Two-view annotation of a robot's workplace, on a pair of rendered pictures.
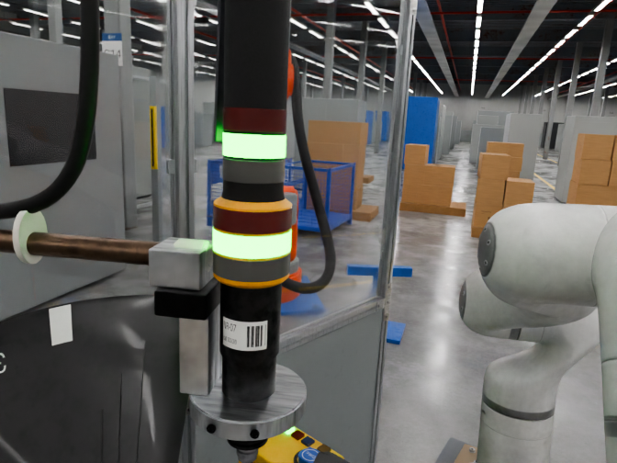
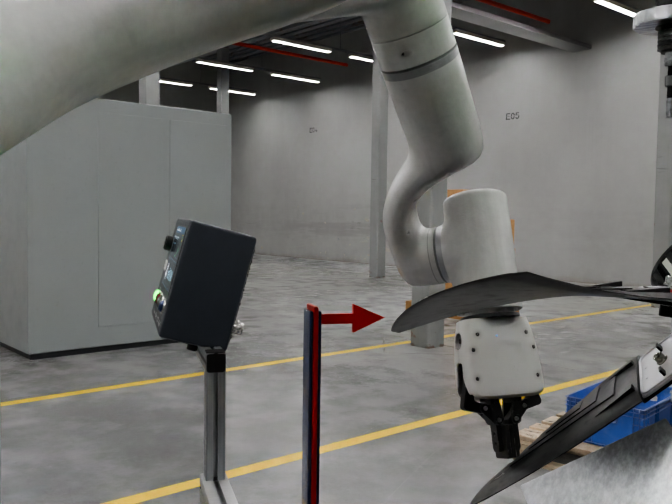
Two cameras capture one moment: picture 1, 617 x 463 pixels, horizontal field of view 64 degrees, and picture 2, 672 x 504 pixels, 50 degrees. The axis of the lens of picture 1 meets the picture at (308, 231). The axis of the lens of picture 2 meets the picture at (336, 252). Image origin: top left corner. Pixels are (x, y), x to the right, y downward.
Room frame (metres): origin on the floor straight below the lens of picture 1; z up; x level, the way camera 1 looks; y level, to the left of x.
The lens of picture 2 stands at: (1.03, 0.13, 1.27)
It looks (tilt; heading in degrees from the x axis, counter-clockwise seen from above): 3 degrees down; 212
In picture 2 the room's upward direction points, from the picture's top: 1 degrees clockwise
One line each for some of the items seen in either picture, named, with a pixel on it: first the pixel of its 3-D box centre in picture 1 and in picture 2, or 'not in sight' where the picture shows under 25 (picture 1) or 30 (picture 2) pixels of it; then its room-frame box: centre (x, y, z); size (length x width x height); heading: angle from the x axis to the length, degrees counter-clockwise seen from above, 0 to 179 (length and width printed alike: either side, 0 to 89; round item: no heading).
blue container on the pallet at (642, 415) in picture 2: not in sight; (625, 413); (-2.94, -0.54, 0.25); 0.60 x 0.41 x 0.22; 170
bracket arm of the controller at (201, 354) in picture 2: not in sight; (207, 348); (0.12, -0.68, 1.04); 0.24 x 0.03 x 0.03; 48
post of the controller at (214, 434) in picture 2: not in sight; (214, 414); (0.18, -0.60, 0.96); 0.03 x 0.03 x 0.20; 48
